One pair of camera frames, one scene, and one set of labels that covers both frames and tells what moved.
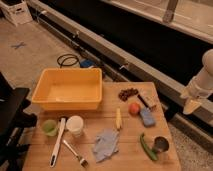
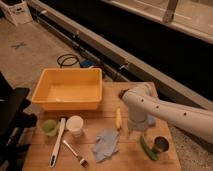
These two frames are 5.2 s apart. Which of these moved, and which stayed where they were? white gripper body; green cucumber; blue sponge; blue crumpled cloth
Moved: white gripper body
Stayed: blue crumpled cloth; green cucumber; blue sponge
